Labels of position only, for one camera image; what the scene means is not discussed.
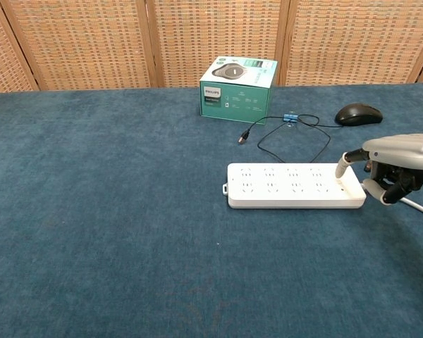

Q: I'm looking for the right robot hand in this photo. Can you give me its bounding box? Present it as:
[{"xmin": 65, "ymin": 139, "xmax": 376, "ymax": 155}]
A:
[{"xmin": 333, "ymin": 128, "xmax": 423, "ymax": 206}]

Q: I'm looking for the white power strip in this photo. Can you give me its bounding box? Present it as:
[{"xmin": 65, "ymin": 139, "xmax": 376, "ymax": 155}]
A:
[{"xmin": 221, "ymin": 162, "xmax": 367, "ymax": 210}]

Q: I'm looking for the black computer mouse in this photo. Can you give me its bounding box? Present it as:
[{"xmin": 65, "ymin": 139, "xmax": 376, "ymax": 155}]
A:
[{"xmin": 334, "ymin": 102, "xmax": 384, "ymax": 126}]

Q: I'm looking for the green Philips product box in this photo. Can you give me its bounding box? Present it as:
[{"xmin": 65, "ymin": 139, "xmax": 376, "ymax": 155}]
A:
[{"xmin": 199, "ymin": 56, "xmax": 279, "ymax": 125}]

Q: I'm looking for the woven folding screen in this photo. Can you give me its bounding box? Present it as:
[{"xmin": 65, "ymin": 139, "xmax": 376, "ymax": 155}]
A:
[{"xmin": 0, "ymin": 0, "xmax": 423, "ymax": 95}]

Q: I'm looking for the white cable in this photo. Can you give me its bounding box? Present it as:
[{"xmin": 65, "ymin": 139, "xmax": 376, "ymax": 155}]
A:
[{"xmin": 361, "ymin": 182, "xmax": 423, "ymax": 221}]

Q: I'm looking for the black mouse cable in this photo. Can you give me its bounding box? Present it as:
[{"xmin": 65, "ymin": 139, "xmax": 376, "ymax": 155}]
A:
[{"xmin": 236, "ymin": 114, "xmax": 343, "ymax": 163}]

